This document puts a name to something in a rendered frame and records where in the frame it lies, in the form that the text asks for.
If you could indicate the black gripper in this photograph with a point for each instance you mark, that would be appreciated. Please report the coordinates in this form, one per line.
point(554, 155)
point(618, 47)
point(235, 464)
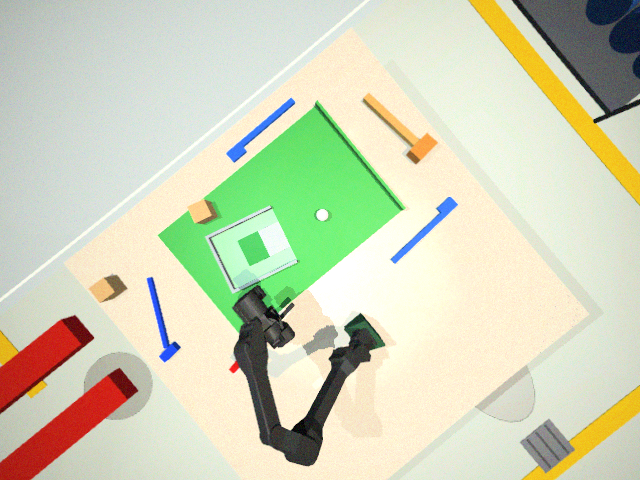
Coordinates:
point(285, 329)

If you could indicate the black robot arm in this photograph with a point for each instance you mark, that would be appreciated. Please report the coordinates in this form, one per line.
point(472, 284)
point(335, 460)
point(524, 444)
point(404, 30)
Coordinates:
point(302, 444)

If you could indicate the small tan cube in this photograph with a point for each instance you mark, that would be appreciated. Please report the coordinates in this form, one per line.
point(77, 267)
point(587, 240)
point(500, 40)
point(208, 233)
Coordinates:
point(202, 211)
point(108, 288)

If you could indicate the green putting mat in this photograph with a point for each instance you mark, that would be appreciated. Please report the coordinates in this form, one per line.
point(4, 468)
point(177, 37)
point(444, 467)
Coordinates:
point(307, 168)

